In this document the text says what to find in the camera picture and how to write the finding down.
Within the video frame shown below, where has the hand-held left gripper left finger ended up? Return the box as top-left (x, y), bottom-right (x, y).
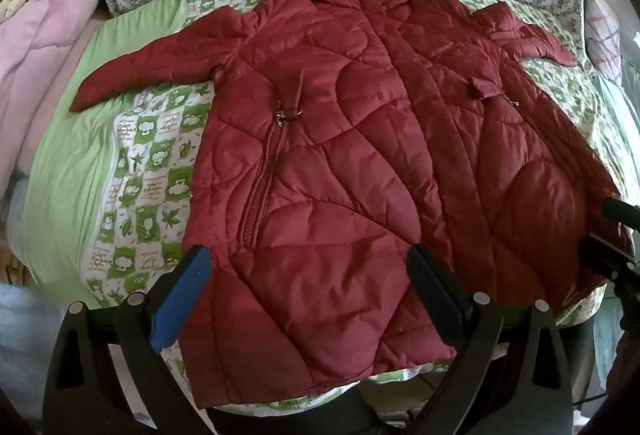
top-left (42, 246), bottom-right (212, 435)

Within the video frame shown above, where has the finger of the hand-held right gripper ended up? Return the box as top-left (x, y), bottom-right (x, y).
top-left (578, 234), bottom-right (639, 287)
top-left (601, 196), bottom-right (640, 230)

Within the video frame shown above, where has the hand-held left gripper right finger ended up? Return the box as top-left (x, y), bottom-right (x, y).
top-left (406, 245), bottom-right (574, 435)

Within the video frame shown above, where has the red quilted jacket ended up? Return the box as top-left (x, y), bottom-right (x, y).
top-left (69, 0), bottom-right (633, 411)

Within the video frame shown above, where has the green checked bed sheet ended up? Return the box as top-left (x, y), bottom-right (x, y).
top-left (22, 0), bottom-right (640, 416)

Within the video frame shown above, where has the light blue fluffy cloth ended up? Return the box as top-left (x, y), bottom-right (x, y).
top-left (0, 282), bottom-right (81, 416)

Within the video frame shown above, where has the pink striped cloth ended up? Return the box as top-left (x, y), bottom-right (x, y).
top-left (582, 0), bottom-right (640, 80)

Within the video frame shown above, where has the pink quilt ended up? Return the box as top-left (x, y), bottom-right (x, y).
top-left (0, 0), bottom-right (108, 196)

